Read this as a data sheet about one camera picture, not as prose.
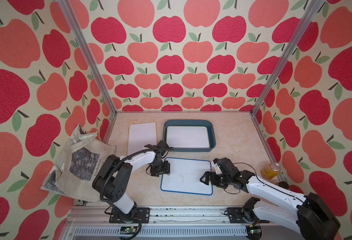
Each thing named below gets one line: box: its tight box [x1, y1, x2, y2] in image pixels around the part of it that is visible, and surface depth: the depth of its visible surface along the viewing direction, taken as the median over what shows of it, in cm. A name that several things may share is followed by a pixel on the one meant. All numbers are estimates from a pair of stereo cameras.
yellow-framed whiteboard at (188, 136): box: [166, 126, 211, 148], surface depth 107 cm
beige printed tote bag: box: [40, 124, 117, 206], surface depth 75 cm
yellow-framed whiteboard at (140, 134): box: [127, 122, 158, 156], surface depth 112 cm
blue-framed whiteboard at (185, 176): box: [160, 157, 213, 196], surface depth 88 cm
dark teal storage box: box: [162, 119, 216, 152], surface depth 109 cm
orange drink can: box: [260, 162, 281, 180], surface depth 82 cm
